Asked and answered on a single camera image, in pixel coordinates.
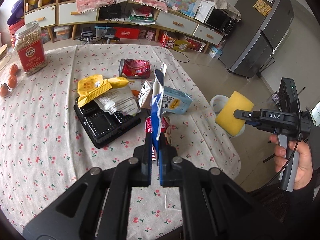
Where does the yellow cardboard box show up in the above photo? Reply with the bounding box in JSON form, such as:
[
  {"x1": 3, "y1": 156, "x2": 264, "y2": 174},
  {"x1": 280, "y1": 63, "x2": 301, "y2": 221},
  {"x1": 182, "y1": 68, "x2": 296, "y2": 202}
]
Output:
[{"x1": 173, "y1": 40, "x2": 189, "y2": 52}]

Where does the blue biscuit box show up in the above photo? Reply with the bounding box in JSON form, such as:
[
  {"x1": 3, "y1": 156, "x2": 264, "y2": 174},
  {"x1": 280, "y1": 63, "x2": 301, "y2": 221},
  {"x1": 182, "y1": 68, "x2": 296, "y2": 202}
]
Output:
[{"x1": 151, "y1": 62, "x2": 167, "y2": 164}]

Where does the cherry print tablecloth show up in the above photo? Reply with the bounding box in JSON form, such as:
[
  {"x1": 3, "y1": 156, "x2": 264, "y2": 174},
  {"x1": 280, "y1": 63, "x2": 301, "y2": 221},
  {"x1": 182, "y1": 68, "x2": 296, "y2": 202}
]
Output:
[{"x1": 1, "y1": 44, "x2": 241, "y2": 233}]

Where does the small white carton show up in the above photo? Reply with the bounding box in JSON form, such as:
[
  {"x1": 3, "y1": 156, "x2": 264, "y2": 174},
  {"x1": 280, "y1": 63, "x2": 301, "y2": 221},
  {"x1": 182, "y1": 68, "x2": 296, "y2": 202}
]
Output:
[{"x1": 137, "y1": 80, "x2": 153, "y2": 109}]

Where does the black plastic food tray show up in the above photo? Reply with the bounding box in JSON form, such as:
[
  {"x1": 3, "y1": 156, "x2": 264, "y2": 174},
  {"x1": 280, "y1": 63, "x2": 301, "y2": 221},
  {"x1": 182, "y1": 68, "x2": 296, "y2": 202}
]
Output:
[{"x1": 74, "y1": 100, "x2": 141, "y2": 148}]

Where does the person's right hand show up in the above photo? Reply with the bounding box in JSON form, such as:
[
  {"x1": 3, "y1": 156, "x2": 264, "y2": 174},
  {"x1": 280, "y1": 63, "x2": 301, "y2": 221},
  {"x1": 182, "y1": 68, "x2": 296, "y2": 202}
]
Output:
[{"x1": 269, "y1": 134, "x2": 313, "y2": 190}]

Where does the red flat box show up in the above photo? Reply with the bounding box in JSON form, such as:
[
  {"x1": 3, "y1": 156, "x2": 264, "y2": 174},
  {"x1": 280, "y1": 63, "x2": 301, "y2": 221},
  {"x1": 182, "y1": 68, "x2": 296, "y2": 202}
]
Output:
[{"x1": 114, "y1": 27, "x2": 140, "y2": 39}]

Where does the black microwave oven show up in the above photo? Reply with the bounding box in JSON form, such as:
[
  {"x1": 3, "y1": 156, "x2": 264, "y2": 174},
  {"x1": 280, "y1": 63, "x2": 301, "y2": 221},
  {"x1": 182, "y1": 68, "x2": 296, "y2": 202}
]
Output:
[{"x1": 204, "y1": 8, "x2": 236, "y2": 36}]

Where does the black floor cable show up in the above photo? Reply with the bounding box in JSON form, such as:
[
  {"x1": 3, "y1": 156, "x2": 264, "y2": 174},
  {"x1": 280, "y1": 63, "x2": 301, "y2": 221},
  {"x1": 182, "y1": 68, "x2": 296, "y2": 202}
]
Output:
[{"x1": 172, "y1": 49, "x2": 190, "y2": 64}]

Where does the jar with red label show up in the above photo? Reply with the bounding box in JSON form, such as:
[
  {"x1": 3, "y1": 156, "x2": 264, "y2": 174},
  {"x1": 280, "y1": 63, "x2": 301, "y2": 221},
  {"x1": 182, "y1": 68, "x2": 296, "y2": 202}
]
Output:
[{"x1": 15, "y1": 21, "x2": 47, "y2": 76}]

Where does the long TV cabinet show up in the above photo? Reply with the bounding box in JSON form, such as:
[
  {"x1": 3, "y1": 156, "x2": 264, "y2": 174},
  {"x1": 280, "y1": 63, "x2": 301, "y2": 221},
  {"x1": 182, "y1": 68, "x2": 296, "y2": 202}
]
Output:
[{"x1": 24, "y1": 0, "x2": 223, "y2": 48}]

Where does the grey refrigerator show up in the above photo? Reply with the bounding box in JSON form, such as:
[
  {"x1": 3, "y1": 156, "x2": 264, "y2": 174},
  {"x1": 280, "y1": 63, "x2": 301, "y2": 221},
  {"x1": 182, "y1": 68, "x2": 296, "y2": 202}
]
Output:
[{"x1": 220, "y1": 0, "x2": 295, "y2": 78}]

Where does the yellow snack wrapper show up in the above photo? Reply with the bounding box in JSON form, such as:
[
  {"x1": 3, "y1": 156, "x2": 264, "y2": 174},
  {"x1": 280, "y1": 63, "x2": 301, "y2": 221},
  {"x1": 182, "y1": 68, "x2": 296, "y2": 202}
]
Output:
[{"x1": 77, "y1": 74, "x2": 129, "y2": 107}]

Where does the orange fruit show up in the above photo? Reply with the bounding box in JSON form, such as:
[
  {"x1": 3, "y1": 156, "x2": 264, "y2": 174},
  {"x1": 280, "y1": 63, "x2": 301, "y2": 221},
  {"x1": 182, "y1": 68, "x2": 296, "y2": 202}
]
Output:
[{"x1": 7, "y1": 75, "x2": 17, "y2": 89}]

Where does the light blue milk carton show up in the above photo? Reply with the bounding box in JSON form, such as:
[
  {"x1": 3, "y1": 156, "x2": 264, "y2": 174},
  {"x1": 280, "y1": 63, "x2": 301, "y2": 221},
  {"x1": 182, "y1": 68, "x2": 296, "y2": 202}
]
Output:
[{"x1": 162, "y1": 86, "x2": 193, "y2": 114}]

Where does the crushed red soda can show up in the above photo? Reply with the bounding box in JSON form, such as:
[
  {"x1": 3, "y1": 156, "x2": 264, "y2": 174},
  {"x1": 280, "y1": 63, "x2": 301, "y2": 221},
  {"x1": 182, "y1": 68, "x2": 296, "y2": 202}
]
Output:
[{"x1": 119, "y1": 59, "x2": 151, "y2": 79}]

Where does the white plastic trash bin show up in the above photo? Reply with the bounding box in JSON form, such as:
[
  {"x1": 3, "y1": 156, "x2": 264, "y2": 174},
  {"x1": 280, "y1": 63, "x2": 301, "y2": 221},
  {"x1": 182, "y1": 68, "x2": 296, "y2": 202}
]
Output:
[{"x1": 209, "y1": 95, "x2": 245, "y2": 139}]

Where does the colourful wall map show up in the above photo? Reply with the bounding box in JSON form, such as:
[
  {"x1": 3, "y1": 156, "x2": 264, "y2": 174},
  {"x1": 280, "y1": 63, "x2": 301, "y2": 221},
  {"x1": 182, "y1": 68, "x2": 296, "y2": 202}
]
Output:
[{"x1": 164, "y1": 0, "x2": 201, "y2": 18}]

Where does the yellow green sponge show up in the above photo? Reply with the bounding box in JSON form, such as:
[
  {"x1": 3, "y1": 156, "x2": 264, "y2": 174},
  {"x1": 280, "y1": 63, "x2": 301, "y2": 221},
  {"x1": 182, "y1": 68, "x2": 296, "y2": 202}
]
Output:
[{"x1": 215, "y1": 90, "x2": 254, "y2": 137}]

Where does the red cartoon snack can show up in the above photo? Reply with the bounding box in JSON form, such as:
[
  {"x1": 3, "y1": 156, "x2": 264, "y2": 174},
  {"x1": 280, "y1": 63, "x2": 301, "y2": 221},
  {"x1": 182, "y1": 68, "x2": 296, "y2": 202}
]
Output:
[{"x1": 145, "y1": 115, "x2": 173, "y2": 162}]

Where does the white crumpled wrapper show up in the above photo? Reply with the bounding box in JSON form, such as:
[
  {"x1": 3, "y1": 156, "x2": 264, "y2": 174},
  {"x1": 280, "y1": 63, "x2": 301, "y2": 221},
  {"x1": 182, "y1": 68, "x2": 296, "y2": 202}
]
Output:
[{"x1": 94, "y1": 86, "x2": 140, "y2": 116}]

